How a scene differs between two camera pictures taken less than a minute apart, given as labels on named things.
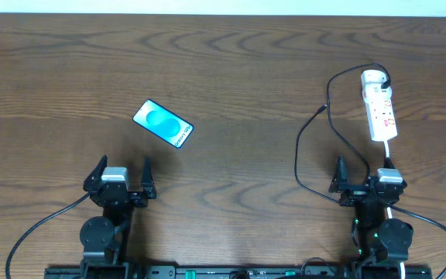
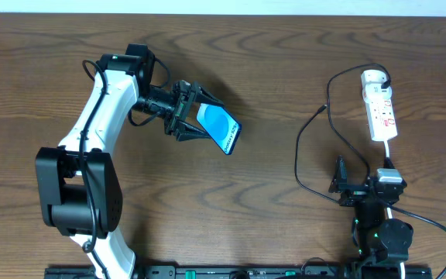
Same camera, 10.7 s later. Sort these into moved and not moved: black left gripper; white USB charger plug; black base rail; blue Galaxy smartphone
Moved: blue Galaxy smartphone; black left gripper
Not moved: black base rail; white USB charger plug
